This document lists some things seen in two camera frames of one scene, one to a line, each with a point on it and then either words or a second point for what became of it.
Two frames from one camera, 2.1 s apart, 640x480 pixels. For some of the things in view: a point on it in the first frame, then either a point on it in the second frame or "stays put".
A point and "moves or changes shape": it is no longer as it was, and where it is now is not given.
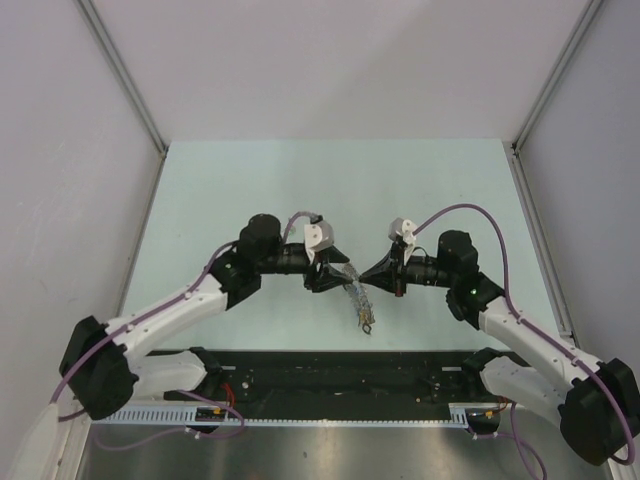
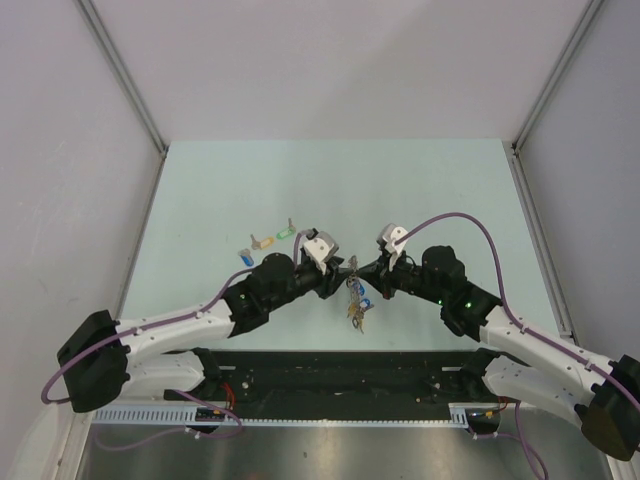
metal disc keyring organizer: x=359 y=297 moves or changes shape
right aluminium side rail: x=540 y=243 stays put
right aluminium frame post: x=590 y=10 stays put
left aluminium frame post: x=122 y=71 stays put
